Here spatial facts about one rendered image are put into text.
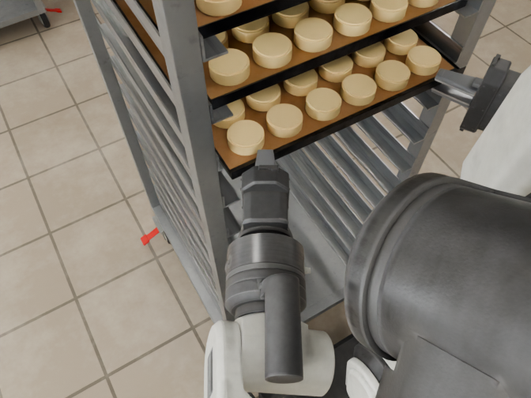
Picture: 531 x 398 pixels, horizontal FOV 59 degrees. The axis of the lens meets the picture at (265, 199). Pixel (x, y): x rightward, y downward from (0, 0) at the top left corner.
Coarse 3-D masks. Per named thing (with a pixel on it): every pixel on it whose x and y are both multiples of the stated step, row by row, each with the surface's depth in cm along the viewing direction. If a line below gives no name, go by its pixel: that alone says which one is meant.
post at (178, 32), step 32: (160, 0) 39; (192, 0) 41; (160, 32) 44; (192, 32) 43; (192, 64) 46; (192, 96) 49; (192, 128) 53; (192, 160) 58; (224, 224) 73; (224, 256) 81; (224, 288) 91; (224, 320) 108
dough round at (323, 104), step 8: (320, 88) 67; (328, 88) 67; (312, 96) 66; (320, 96) 66; (328, 96) 66; (336, 96) 66; (312, 104) 65; (320, 104) 65; (328, 104) 65; (336, 104) 65; (312, 112) 65; (320, 112) 64; (328, 112) 64; (336, 112) 65; (320, 120) 66; (328, 120) 66
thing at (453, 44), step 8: (424, 24) 76; (432, 24) 74; (424, 32) 76; (432, 32) 75; (440, 32) 73; (432, 40) 76; (440, 40) 74; (448, 40) 73; (440, 48) 75; (448, 48) 73; (456, 48) 72; (448, 56) 74; (456, 56) 73
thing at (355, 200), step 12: (312, 144) 133; (312, 156) 132; (324, 156) 129; (324, 168) 129; (336, 168) 126; (336, 180) 127; (348, 192) 125; (348, 204) 123; (360, 204) 122; (360, 216) 121
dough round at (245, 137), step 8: (240, 120) 64; (248, 120) 63; (232, 128) 62; (240, 128) 62; (248, 128) 62; (256, 128) 62; (232, 136) 62; (240, 136) 62; (248, 136) 62; (256, 136) 62; (264, 136) 62; (232, 144) 61; (240, 144) 61; (248, 144) 61; (256, 144) 61; (240, 152) 62; (248, 152) 62; (256, 152) 62
